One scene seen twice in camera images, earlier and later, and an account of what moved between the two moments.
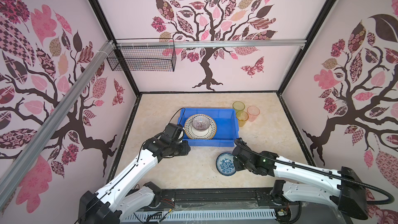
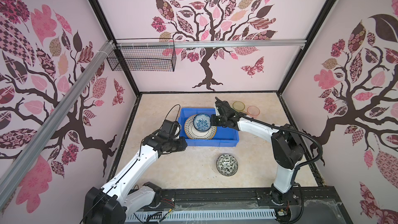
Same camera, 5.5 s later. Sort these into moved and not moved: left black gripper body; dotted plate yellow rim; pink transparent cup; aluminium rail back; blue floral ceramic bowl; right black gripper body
Moved: blue floral ceramic bowl; right black gripper body
Not moved: dotted plate yellow rim; aluminium rail back; pink transparent cup; left black gripper body
